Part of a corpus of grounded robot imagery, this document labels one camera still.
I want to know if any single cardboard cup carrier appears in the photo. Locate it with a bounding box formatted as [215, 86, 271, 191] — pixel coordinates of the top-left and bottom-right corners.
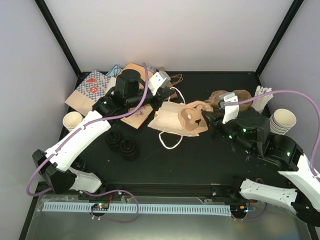
[177, 100, 214, 134]

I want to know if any orange kraft paper bag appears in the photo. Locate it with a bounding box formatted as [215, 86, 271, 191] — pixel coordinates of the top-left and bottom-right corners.
[147, 87, 194, 150]

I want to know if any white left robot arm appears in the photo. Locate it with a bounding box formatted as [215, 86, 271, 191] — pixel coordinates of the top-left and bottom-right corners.
[32, 69, 175, 200]

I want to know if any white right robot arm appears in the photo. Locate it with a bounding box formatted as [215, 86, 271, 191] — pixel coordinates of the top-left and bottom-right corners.
[201, 107, 320, 227]

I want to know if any cup of white straws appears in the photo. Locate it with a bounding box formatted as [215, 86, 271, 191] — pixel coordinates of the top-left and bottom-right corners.
[251, 85, 273, 114]

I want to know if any cream cakes printed paper bag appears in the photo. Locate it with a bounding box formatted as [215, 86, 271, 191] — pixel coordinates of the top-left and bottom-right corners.
[121, 105, 153, 129]

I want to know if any right stack of paper cups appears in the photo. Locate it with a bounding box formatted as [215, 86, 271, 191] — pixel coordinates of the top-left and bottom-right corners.
[269, 108, 297, 135]

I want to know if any stack of paper cups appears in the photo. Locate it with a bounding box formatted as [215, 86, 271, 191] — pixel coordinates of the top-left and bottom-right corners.
[62, 111, 84, 132]
[269, 108, 297, 135]

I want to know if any dark brown paper bag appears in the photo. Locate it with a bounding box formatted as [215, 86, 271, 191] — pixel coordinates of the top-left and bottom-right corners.
[170, 73, 184, 86]

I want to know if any cardboard cup carrier stack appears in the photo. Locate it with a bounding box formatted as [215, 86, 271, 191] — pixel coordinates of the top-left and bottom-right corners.
[204, 89, 253, 112]

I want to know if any folded orange paper bag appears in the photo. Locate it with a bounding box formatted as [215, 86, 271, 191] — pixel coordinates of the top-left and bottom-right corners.
[122, 62, 157, 77]

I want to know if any light blue paper bag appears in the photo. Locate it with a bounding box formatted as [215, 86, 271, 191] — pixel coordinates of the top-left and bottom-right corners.
[105, 64, 123, 78]

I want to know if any blue checkered paper bag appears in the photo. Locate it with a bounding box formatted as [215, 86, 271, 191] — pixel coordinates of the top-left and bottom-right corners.
[65, 70, 111, 116]

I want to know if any left stack of paper cups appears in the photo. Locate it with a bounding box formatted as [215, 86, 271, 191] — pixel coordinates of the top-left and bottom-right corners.
[62, 111, 84, 132]

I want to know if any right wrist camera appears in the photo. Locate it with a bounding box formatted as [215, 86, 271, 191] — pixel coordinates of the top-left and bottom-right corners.
[218, 92, 240, 125]

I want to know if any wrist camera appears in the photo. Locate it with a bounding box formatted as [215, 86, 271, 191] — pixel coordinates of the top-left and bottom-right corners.
[148, 70, 171, 96]
[218, 92, 240, 125]

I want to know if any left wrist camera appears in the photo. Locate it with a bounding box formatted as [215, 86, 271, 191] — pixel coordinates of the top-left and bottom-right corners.
[148, 70, 171, 96]

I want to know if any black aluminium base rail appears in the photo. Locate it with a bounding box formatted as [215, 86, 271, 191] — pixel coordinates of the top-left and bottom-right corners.
[97, 183, 250, 204]

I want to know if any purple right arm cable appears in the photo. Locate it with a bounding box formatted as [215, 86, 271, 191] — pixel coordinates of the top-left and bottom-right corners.
[224, 89, 320, 222]

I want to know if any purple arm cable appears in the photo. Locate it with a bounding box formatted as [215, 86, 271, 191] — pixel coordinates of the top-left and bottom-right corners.
[25, 62, 150, 224]
[224, 89, 320, 222]

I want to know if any left black frame post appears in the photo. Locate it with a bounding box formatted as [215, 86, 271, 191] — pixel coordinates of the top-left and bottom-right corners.
[34, 0, 82, 77]

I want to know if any black frame post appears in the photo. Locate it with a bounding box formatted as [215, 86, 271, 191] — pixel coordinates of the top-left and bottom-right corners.
[34, 0, 82, 77]
[255, 0, 304, 77]

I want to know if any white slotted cable duct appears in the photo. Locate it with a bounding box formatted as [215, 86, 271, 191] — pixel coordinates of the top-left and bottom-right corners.
[42, 202, 232, 217]

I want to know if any right black frame post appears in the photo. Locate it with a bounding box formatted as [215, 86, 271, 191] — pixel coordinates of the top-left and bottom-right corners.
[255, 0, 304, 77]

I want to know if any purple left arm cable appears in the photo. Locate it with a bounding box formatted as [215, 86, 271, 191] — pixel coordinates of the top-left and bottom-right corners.
[25, 62, 150, 224]

